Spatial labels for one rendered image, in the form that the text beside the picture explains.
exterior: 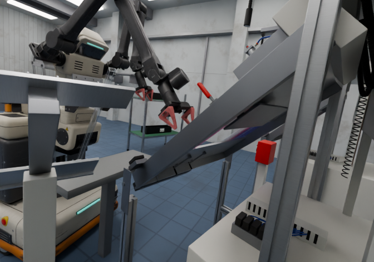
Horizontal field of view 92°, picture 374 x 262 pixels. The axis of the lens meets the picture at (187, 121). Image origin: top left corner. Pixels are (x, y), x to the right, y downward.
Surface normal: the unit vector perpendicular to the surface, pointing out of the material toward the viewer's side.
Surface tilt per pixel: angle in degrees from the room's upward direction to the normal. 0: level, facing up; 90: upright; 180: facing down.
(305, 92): 90
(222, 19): 90
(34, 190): 90
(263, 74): 90
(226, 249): 0
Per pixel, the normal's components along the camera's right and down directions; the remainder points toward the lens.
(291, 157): -0.66, 0.02
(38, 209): 0.64, 0.18
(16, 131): 0.94, 0.15
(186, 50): -0.48, 0.06
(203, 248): 0.12, -0.98
